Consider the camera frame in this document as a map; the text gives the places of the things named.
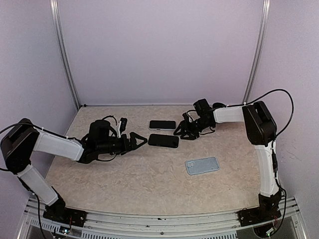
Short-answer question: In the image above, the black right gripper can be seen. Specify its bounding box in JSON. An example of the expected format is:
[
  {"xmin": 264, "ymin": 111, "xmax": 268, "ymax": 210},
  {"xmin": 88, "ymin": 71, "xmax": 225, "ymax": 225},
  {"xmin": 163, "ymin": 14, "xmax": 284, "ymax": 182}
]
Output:
[{"xmin": 174, "ymin": 117, "xmax": 212, "ymax": 139}]

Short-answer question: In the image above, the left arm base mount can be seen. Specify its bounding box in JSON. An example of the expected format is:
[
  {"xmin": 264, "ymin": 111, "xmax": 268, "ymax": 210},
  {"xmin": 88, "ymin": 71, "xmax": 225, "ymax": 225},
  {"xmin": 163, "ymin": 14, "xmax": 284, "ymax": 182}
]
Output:
[{"xmin": 43, "ymin": 202, "xmax": 87, "ymax": 227}]

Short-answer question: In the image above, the black phone case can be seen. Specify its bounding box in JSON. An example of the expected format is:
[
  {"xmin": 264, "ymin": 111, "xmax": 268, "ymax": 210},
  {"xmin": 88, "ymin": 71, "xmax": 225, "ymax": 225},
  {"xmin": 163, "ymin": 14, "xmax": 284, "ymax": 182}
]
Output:
[{"xmin": 148, "ymin": 133, "xmax": 180, "ymax": 149}]

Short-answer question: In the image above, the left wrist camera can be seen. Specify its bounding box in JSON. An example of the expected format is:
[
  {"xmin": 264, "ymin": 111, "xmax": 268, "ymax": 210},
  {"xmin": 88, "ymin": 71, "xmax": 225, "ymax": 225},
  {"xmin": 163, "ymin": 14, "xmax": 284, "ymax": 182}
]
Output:
[{"xmin": 116, "ymin": 118, "xmax": 128, "ymax": 138}]

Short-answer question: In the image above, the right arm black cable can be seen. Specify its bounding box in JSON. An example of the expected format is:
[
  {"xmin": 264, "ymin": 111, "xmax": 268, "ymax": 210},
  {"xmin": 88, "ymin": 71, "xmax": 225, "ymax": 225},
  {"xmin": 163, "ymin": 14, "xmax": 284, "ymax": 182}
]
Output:
[{"xmin": 245, "ymin": 89, "xmax": 295, "ymax": 137}]

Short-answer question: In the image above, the light blue phone case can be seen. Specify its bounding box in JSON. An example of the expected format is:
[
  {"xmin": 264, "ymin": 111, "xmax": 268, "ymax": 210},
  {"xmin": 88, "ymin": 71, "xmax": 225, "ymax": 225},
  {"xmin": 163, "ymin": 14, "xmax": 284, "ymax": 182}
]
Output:
[{"xmin": 185, "ymin": 157, "xmax": 220, "ymax": 176}]

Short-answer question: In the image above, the dark green mug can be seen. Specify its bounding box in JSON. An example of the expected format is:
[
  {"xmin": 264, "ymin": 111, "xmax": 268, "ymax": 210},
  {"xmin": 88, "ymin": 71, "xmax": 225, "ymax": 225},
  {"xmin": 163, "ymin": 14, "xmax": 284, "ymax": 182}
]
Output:
[{"xmin": 212, "ymin": 102, "xmax": 226, "ymax": 109}]

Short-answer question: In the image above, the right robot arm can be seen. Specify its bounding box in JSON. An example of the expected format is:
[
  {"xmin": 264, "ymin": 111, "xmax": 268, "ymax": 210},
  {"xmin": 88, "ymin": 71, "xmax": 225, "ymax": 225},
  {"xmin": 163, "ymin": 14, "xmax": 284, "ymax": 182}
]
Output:
[{"xmin": 173, "ymin": 99, "xmax": 281, "ymax": 221}]

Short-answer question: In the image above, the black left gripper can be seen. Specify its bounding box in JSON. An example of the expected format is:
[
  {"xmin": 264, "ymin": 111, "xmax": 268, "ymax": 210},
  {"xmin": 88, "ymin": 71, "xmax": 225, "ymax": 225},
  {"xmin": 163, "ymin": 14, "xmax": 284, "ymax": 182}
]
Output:
[{"xmin": 97, "ymin": 131, "xmax": 148, "ymax": 155}]

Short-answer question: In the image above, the green edged smartphone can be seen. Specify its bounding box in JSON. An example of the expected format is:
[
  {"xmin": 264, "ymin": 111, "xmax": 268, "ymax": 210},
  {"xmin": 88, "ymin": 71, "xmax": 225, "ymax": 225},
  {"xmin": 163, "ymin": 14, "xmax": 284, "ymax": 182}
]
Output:
[{"xmin": 149, "ymin": 134, "xmax": 179, "ymax": 147}]

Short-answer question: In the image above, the black smartphone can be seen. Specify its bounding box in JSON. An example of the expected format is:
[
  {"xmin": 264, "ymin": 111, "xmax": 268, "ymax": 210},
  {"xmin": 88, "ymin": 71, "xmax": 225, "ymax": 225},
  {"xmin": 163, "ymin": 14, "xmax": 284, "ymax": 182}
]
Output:
[{"xmin": 150, "ymin": 120, "xmax": 176, "ymax": 129}]

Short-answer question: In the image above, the right aluminium frame post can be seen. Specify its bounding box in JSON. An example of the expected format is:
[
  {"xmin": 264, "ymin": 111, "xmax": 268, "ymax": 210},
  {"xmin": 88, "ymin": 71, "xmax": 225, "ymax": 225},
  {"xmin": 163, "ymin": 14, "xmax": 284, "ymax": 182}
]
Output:
[{"xmin": 242, "ymin": 0, "xmax": 271, "ymax": 103}]

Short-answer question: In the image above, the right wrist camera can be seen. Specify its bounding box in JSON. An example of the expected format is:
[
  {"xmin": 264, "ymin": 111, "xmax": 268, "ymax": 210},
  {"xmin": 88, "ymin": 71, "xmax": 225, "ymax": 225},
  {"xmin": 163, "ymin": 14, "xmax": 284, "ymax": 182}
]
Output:
[{"xmin": 182, "ymin": 112, "xmax": 194, "ymax": 123}]

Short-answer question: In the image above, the aluminium frame post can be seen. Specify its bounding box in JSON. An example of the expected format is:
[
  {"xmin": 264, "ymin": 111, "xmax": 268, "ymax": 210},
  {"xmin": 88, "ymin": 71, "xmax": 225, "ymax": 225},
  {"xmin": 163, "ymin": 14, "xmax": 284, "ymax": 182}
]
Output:
[
  {"xmin": 50, "ymin": 0, "xmax": 81, "ymax": 110},
  {"xmin": 242, "ymin": 0, "xmax": 271, "ymax": 103}
]

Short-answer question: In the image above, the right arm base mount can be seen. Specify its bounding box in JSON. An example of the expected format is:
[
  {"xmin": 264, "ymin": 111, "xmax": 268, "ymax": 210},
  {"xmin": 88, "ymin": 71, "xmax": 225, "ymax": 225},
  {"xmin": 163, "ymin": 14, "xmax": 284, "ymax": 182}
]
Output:
[{"xmin": 237, "ymin": 197, "xmax": 281, "ymax": 227}]

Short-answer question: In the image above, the left aluminium frame post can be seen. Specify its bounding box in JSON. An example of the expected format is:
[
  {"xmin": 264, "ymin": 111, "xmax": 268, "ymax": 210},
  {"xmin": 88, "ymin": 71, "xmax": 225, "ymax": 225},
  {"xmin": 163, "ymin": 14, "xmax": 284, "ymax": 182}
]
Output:
[{"xmin": 50, "ymin": 0, "xmax": 81, "ymax": 110}]

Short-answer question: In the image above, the front aluminium rail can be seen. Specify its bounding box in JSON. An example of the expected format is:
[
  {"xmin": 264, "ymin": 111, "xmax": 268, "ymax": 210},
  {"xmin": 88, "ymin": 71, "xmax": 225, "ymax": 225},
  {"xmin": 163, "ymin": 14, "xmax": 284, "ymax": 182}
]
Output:
[{"xmin": 15, "ymin": 198, "xmax": 309, "ymax": 239}]

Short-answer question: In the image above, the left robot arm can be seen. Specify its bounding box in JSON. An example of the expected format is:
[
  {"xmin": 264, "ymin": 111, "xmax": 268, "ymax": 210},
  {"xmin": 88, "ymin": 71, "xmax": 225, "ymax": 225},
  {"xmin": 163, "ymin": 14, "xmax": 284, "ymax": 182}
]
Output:
[{"xmin": 0, "ymin": 118, "xmax": 148, "ymax": 222}]

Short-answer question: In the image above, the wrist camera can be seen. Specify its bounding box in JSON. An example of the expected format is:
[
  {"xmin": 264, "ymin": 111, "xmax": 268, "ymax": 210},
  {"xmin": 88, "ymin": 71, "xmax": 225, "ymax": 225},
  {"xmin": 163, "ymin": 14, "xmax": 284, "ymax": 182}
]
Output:
[
  {"xmin": 116, "ymin": 118, "xmax": 128, "ymax": 138},
  {"xmin": 182, "ymin": 112, "xmax": 194, "ymax": 123}
]

